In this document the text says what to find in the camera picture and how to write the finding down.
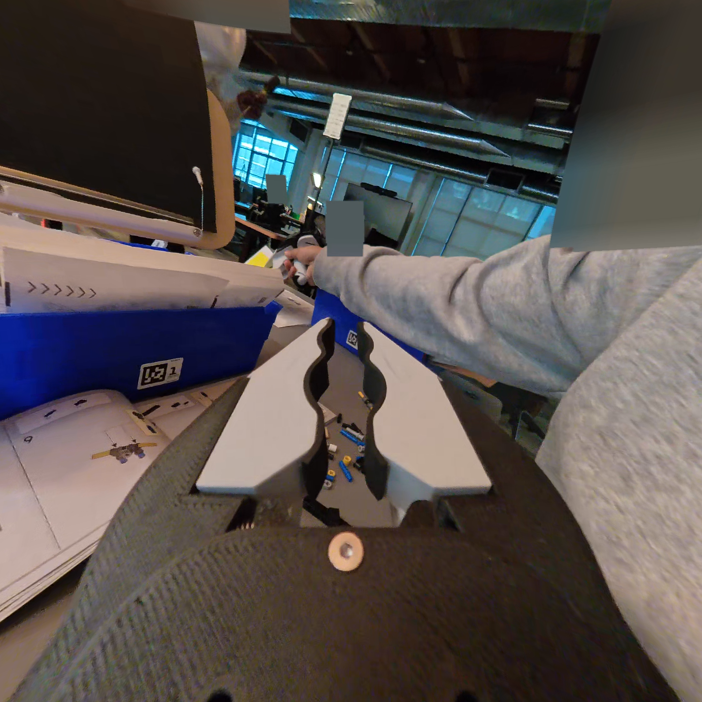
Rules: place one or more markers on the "black flat monitor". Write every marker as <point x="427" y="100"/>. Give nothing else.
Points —
<point x="389" y="214"/>

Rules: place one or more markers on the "person's right hand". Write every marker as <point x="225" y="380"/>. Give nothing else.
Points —
<point x="308" y="255"/>

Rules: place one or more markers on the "lego instruction booklet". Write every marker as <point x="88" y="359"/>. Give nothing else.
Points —
<point x="66" y="482"/>

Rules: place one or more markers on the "person's grey hoodie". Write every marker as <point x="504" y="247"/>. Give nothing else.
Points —
<point x="630" y="493"/>

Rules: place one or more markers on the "blue bin with tag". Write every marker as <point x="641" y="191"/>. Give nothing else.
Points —
<point x="329" y="312"/>

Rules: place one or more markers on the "black panel wooden edge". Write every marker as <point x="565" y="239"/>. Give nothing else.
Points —
<point x="98" y="98"/>

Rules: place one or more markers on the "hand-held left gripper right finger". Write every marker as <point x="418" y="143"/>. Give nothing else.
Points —
<point x="428" y="433"/>

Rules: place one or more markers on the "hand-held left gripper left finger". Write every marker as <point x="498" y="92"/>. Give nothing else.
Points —
<point x="258" y="439"/>

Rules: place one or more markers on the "person's right forearm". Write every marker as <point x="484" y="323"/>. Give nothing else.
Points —
<point x="439" y="312"/>

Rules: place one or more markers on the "metal ceiling duct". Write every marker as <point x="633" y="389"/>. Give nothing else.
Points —
<point x="417" y="109"/>

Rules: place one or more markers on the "blue plastic bin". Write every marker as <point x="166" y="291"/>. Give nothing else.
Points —
<point x="82" y="345"/>

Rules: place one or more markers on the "yellow paper sheet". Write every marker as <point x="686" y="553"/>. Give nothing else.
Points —
<point x="262" y="258"/>

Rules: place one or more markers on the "small lego pieces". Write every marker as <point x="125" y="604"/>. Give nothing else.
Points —
<point x="351" y="435"/>

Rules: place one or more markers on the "white rectangular floor lamp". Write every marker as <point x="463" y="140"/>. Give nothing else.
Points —
<point x="337" y="115"/>

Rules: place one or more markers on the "white printed paper bag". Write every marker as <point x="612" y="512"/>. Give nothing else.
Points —
<point x="137" y="274"/>

